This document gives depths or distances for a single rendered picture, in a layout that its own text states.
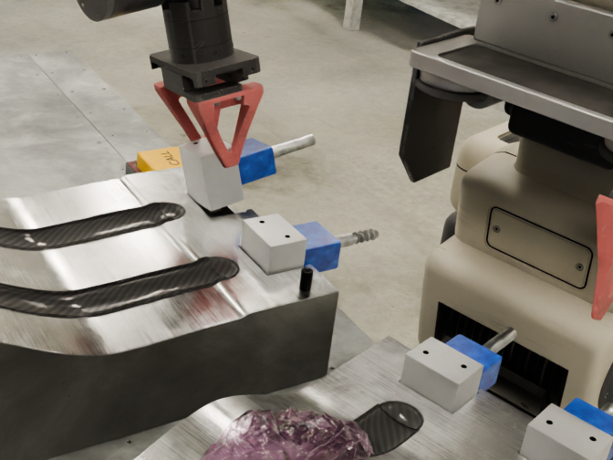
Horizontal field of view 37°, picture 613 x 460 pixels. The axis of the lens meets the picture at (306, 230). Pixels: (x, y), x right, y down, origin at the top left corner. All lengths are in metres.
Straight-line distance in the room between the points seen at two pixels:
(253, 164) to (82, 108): 0.50
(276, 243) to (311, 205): 2.08
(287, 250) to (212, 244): 0.08
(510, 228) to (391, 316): 1.39
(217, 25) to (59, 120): 0.51
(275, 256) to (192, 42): 0.20
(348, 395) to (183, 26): 0.34
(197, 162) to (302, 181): 2.16
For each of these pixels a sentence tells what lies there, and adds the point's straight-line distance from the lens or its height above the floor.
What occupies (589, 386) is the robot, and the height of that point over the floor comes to 0.74.
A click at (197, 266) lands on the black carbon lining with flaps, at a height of 0.89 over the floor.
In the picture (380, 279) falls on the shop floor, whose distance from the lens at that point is 2.52.
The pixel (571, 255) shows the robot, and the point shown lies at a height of 0.85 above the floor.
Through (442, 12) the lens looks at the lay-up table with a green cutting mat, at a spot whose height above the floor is 0.26.
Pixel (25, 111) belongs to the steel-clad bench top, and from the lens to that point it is 1.31.
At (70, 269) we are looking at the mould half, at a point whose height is 0.88.
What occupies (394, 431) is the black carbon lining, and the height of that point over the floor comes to 0.85.
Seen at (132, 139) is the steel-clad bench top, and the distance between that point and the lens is 1.23.
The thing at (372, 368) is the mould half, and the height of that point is 0.86.
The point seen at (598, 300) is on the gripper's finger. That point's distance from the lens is 0.60.
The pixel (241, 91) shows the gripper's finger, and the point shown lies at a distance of 0.81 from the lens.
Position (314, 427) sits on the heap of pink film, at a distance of 0.59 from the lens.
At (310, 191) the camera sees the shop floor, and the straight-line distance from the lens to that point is 2.94.
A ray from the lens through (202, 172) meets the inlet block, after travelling 0.84.
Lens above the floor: 1.30
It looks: 29 degrees down
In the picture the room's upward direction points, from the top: 7 degrees clockwise
